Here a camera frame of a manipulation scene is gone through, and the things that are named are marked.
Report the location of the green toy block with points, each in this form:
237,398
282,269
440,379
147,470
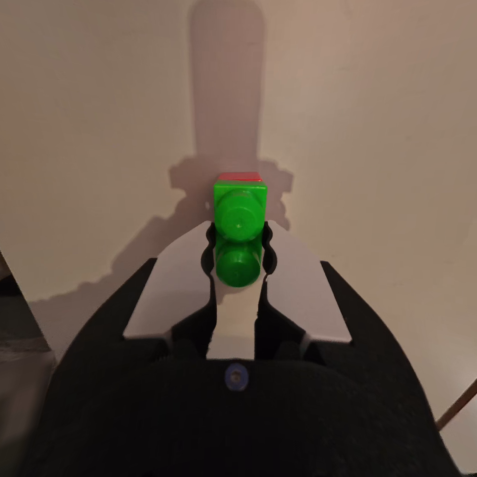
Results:
238,220

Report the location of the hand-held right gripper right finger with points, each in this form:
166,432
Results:
302,298

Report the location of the red toy block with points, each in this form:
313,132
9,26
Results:
238,176

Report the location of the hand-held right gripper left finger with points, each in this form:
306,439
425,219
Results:
175,294

